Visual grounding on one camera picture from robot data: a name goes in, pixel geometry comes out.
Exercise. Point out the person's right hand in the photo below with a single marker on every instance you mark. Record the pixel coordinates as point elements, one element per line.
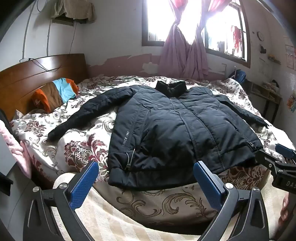
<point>284,210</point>

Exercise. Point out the black padded jacket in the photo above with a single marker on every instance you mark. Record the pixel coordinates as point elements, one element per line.
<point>173,129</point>

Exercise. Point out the dark cloth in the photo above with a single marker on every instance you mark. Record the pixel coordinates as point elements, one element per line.
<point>3,119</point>

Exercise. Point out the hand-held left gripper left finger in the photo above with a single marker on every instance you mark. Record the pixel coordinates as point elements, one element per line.
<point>84,182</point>

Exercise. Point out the red hanging clothes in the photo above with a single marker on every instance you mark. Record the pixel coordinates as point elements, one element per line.
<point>237,38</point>

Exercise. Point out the pink fluffy garment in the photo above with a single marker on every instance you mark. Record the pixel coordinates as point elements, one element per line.
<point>13,143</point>

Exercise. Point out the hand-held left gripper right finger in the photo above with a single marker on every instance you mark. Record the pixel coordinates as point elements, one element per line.
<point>208,184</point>

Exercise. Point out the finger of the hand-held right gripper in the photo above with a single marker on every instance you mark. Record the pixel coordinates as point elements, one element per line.
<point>286,151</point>
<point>266,160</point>

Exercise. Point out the white wall pipe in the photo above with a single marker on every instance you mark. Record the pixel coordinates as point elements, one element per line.
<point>27,30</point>
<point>48,39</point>

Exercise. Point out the wooden headboard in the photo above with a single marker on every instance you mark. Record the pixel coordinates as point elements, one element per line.
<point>23,78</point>

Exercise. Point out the cloth-covered wall box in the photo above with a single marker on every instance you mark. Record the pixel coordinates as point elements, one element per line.
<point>74,9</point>

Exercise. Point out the small wall shelf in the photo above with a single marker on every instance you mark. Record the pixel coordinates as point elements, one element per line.
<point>274,59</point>

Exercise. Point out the grey box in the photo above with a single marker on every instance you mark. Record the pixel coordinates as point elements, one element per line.
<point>5,153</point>

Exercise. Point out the brown framed window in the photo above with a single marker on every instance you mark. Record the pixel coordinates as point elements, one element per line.
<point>219,25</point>

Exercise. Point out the dark wall ornament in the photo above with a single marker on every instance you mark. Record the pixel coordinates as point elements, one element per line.
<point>263,49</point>

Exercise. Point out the black item on desk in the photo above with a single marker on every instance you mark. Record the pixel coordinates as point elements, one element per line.
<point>275,83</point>

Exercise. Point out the colourful wall sticker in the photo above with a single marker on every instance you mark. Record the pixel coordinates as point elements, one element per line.
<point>291,103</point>

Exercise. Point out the floral bedspread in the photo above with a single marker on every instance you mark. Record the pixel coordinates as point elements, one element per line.
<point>92,129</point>

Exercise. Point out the wooden desk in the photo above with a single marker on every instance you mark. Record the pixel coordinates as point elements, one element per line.
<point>266,92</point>

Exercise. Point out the wall calendar sheets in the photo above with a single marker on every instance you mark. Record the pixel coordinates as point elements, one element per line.
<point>290,55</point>

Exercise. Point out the round wall clock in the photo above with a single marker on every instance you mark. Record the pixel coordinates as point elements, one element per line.
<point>260,36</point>

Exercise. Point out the orange brown blue striped pillow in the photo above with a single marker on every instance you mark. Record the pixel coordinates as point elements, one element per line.
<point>55,93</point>

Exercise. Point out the wall socket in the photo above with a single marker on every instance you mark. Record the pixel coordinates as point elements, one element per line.
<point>24,60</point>

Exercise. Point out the blue backpack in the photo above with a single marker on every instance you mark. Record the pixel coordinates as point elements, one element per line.
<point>241,76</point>

